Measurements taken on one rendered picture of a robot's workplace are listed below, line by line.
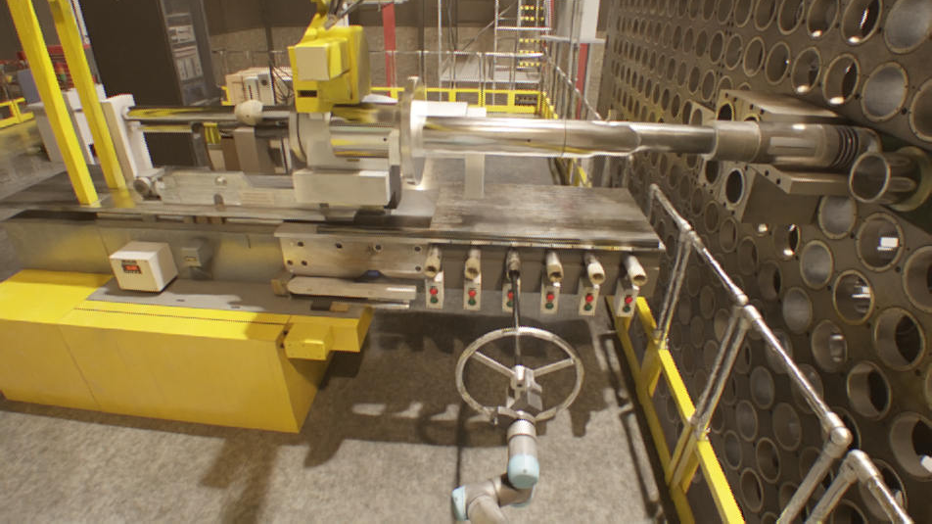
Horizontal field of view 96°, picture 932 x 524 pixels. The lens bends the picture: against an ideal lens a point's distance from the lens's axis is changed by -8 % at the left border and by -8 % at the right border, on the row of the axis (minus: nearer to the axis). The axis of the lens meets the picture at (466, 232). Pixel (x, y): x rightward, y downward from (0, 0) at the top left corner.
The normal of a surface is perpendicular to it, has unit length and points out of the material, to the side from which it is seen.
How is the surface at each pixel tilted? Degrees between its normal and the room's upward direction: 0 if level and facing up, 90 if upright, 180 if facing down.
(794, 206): 90
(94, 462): 0
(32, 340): 90
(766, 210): 90
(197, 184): 90
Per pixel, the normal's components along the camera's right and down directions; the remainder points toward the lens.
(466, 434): 0.01, -0.88
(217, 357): -0.06, 0.47
